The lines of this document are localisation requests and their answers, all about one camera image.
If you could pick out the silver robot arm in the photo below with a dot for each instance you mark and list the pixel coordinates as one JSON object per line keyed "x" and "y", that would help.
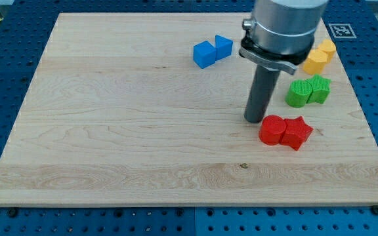
{"x": 280, "y": 33}

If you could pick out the blue cube block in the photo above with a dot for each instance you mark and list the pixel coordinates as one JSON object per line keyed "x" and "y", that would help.
{"x": 204, "y": 54}

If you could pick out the blue triangle block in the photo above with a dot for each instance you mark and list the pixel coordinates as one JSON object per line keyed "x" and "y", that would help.
{"x": 223, "y": 47}

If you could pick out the wooden board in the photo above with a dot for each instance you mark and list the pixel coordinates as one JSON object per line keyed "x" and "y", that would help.
{"x": 117, "y": 114}

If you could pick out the red cylinder block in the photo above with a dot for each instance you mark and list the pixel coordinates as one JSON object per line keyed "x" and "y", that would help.
{"x": 272, "y": 129}

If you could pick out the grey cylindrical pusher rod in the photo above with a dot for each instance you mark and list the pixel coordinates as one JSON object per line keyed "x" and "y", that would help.
{"x": 260, "y": 94}

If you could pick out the red star block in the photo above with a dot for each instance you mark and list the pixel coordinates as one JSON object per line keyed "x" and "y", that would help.
{"x": 296, "y": 133}

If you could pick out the green cylinder block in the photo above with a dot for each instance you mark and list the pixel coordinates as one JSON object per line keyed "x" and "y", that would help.
{"x": 298, "y": 93}

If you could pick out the green star block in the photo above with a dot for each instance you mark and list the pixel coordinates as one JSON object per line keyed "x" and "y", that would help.
{"x": 320, "y": 89}

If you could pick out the yellow hexagon block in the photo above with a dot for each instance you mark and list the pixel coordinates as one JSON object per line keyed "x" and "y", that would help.
{"x": 315, "y": 62}

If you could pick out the yellow cylinder block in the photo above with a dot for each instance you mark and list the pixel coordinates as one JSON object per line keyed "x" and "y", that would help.
{"x": 328, "y": 47}

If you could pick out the white fiducial marker tag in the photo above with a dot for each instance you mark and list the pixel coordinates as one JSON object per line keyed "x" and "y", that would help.
{"x": 342, "y": 31}

